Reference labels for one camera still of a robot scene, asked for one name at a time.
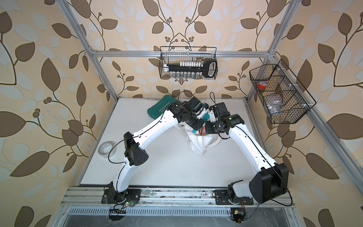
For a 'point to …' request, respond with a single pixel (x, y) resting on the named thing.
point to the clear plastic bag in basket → (274, 107)
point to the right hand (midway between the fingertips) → (207, 128)
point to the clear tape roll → (104, 149)
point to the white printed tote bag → (200, 144)
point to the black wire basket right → (284, 99)
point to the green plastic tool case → (156, 110)
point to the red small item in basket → (262, 85)
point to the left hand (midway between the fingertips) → (198, 121)
